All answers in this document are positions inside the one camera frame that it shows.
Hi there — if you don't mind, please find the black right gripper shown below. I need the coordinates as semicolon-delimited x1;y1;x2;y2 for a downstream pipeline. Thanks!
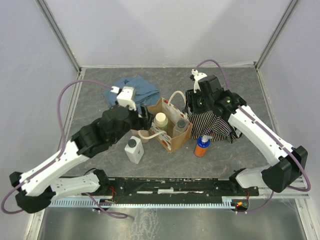
184;88;213;116

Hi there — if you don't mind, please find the white bottle with cream cap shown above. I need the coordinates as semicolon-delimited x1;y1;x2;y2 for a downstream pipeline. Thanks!
153;112;169;132

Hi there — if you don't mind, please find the blue denim cloth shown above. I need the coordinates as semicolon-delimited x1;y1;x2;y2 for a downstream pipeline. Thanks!
112;75;161;108

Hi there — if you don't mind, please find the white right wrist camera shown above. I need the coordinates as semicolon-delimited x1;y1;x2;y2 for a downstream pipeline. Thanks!
190;69;208;93

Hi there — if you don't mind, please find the white bottle with grey cap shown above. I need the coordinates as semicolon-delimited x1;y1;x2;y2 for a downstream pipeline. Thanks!
124;136;144;164

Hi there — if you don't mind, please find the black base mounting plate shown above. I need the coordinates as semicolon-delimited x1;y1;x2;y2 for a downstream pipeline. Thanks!
81;176;260;204

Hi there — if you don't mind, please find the beige pump lotion bottle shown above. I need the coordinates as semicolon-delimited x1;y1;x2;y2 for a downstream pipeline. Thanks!
131;129;149;144

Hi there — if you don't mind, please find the orange bottle with blue cap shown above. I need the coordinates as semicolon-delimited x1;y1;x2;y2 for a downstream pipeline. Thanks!
194;135;213;157

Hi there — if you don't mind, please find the clear bottle with grey cap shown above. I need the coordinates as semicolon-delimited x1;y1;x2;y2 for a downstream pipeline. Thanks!
172;118;189;138

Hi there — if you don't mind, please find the watermelon print canvas bag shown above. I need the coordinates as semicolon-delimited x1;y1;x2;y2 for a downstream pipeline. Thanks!
146;90;193;154

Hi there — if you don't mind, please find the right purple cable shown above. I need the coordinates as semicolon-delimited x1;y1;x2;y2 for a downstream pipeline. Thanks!
194;58;311;215

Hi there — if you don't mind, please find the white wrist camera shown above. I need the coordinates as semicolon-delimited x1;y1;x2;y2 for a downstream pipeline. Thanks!
190;69;208;93
110;86;137;111

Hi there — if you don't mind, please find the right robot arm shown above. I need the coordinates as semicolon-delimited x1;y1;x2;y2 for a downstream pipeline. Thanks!
185;70;308;196

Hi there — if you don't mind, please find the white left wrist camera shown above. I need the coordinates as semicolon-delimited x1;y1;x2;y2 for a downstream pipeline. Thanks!
110;86;137;111

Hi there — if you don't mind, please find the black white striped cloth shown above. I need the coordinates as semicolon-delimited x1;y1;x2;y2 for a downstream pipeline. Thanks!
187;111;243;144

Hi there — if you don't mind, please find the aluminium frame rail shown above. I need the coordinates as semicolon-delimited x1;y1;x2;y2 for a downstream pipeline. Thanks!
257;179;311;200

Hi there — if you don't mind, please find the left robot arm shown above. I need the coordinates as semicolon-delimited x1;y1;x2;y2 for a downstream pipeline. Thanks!
9;104;154;214

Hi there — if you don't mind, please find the light blue cable duct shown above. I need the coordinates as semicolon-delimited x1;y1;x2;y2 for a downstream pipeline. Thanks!
47;195;249;208

